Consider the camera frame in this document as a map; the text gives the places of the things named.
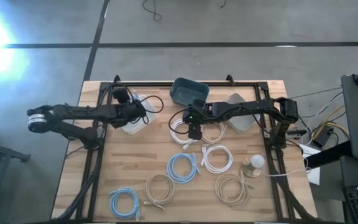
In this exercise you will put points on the black power adapter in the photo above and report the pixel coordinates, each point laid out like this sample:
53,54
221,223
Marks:
322,137

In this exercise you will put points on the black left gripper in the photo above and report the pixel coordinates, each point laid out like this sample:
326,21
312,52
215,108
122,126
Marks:
126,113

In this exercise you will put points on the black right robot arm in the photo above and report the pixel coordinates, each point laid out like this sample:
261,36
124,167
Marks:
259,107

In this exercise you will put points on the white bulb lamp brass base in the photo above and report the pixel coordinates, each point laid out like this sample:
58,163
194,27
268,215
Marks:
256,161

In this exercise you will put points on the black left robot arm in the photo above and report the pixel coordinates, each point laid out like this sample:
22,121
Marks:
82,112

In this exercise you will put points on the white translucent plastic bin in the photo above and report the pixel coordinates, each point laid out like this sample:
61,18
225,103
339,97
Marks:
135,128
244,123

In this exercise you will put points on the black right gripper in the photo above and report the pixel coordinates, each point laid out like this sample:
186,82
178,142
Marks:
197,114

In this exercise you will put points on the white paper sheet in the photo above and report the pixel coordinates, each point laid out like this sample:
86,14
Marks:
314,177

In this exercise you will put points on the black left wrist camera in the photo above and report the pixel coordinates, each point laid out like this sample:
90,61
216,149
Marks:
121,94

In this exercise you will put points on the teal plastic bin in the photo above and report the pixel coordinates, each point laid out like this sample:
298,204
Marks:
185,91

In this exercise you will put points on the black aluminium table frame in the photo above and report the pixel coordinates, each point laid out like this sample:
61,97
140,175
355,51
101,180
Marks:
151,84

